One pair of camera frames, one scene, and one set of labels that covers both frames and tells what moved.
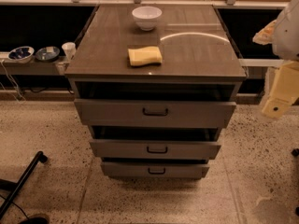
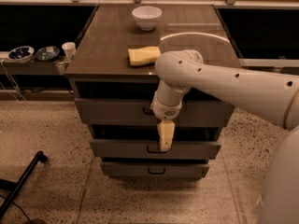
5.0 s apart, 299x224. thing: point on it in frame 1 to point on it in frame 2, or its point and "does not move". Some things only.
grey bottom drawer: (154, 171) does not move
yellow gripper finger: (285, 91) to (165, 127)
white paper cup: (69, 49) does not move
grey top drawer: (155, 113) does not move
